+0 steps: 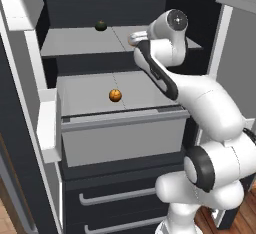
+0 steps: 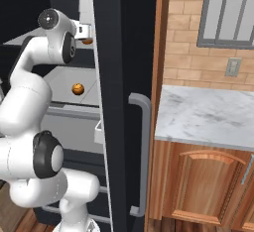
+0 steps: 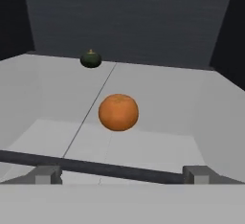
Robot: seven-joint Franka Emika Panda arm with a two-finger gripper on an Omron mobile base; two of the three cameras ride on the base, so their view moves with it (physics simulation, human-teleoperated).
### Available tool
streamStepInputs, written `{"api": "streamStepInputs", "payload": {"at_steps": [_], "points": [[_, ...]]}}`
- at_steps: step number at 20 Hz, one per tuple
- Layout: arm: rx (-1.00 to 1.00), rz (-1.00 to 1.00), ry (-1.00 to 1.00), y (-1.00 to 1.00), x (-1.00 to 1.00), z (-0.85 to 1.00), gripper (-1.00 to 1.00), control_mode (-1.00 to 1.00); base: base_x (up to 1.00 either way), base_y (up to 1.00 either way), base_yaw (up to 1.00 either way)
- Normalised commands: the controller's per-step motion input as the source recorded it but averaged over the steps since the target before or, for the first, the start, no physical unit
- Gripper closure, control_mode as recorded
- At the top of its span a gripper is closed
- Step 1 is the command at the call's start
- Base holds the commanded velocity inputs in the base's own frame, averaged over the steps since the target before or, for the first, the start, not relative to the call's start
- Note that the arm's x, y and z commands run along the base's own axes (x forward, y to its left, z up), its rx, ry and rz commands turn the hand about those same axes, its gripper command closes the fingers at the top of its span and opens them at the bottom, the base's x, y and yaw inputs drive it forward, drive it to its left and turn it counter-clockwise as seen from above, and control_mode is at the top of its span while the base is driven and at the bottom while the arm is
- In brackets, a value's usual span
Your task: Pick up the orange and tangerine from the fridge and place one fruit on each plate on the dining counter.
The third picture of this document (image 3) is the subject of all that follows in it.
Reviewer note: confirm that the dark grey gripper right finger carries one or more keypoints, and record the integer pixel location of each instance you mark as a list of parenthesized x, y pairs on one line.
[(200, 174)]

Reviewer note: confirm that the dark grey fridge shelf rail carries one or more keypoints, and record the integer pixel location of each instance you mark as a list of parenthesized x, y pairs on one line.
[(95, 167)]

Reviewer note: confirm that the orange round fruit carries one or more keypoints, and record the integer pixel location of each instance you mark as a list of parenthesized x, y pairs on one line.
[(118, 112)]

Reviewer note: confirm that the dark green round squash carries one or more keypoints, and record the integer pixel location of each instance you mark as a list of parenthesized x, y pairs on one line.
[(91, 59)]

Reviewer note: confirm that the white fridge interior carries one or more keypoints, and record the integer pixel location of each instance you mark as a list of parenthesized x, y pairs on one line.
[(178, 106)]

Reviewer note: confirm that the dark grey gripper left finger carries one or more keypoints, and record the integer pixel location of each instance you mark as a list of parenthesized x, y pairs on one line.
[(44, 174)]

